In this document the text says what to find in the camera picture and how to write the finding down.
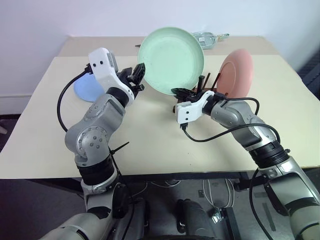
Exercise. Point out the clear plastic packaging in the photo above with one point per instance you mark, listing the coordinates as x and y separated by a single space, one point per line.
206 40

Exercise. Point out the small metal floor connector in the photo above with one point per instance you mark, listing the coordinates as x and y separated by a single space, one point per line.
217 216

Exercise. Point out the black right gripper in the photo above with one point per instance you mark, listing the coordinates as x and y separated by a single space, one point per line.
195 97

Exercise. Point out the pink plate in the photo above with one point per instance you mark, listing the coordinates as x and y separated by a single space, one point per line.
236 72

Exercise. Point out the green plate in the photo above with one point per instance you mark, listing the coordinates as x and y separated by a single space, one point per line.
170 60

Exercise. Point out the black zip tie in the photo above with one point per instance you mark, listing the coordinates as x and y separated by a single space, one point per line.
117 150

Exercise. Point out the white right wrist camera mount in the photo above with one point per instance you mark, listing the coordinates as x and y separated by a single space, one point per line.
188 111

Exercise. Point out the dark wooden dish rack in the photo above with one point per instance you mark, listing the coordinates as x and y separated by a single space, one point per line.
207 82

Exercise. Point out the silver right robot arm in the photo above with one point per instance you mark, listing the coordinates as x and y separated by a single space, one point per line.
237 115

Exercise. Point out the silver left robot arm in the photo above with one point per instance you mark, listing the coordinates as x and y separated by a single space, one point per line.
92 140

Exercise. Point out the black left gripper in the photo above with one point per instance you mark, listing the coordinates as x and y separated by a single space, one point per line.
126 77

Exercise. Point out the dark rounded shape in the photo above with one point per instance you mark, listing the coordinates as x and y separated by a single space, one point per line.
192 220

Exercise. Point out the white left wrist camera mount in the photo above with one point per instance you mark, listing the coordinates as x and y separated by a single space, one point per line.
103 67

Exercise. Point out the blue plate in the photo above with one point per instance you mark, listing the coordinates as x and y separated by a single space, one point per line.
86 88

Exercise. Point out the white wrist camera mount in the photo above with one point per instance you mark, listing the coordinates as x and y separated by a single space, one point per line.
188 111
103 67

